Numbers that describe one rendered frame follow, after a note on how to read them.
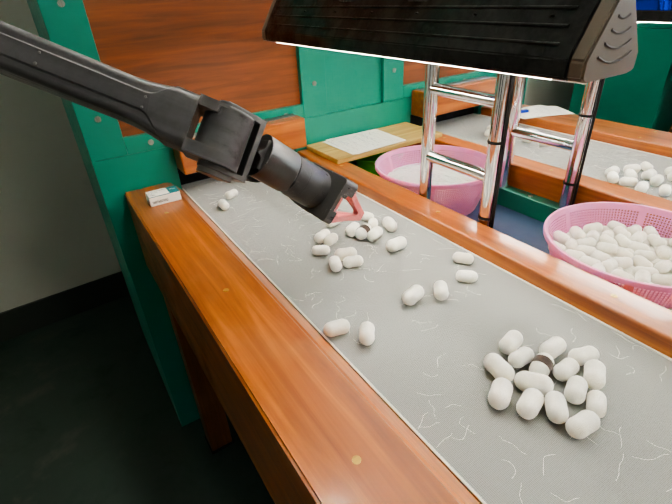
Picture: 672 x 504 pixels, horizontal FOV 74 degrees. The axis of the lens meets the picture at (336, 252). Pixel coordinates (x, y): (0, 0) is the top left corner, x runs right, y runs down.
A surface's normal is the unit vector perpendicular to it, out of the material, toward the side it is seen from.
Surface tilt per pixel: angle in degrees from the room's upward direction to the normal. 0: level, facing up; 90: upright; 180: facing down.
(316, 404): 0
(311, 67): 90
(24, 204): 90
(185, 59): 90
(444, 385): 0
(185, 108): 64
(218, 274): 0
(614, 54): 90
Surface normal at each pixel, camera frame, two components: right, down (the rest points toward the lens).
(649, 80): -0.80, 0.34
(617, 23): 0.55, 0.40
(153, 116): 0.24, 0.06
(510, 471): -0.05, -0.86
